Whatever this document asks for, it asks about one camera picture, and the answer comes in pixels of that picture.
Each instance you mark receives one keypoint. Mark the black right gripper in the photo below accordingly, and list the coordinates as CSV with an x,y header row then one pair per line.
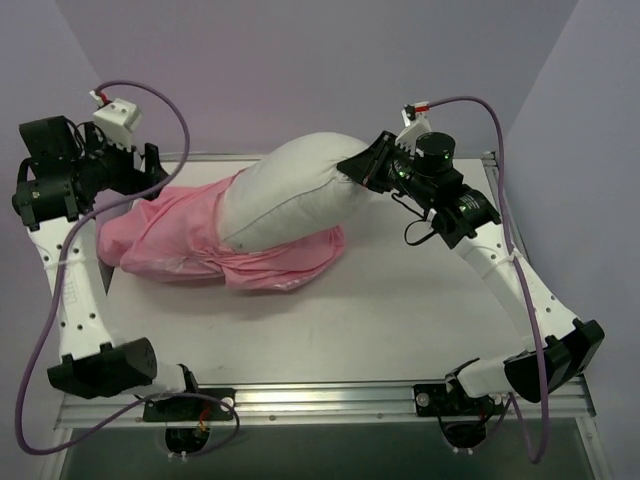
x,y
379,163

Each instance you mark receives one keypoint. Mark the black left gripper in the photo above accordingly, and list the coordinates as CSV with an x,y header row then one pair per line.
x,y
138,173

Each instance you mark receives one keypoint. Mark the pink pillowcase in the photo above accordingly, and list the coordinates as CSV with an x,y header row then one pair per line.
x,y
174,238

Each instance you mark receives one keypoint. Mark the white pillow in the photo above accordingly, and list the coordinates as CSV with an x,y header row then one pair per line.
x,y
292,193

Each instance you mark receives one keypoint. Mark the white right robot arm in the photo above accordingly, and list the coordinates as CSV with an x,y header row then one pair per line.
x,y
559,346

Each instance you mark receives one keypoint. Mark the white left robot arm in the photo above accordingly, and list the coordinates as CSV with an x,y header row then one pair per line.
x,y
93,361

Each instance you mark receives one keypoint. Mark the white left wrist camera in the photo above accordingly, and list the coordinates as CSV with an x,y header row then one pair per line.
x,y
118,120

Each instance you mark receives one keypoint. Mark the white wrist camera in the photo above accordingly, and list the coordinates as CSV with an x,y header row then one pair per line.
x,y
118,120
416,123

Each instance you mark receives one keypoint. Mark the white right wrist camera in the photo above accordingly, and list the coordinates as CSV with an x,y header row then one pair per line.
x,y
416,123

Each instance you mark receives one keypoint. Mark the aluminium back frame rail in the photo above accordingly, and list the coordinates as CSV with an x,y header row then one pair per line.
x,y
225,156

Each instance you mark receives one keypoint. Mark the aluminium frame rail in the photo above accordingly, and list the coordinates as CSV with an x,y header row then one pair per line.
x,y
261,404
492,173
225,156

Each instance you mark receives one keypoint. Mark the aluminium right frame rail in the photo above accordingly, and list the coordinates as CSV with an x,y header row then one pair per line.
x,y
492,173

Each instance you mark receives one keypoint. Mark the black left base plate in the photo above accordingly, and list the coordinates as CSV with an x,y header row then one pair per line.
x,y
185,409

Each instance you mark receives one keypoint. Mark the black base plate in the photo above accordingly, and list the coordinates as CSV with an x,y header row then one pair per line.
x,y
185,409
446,400

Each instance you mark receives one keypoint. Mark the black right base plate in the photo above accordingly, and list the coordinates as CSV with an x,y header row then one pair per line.
x,y
446,400

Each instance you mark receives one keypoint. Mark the aluminium front frame rail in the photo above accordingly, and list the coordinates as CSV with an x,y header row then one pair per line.
x,y
261,404

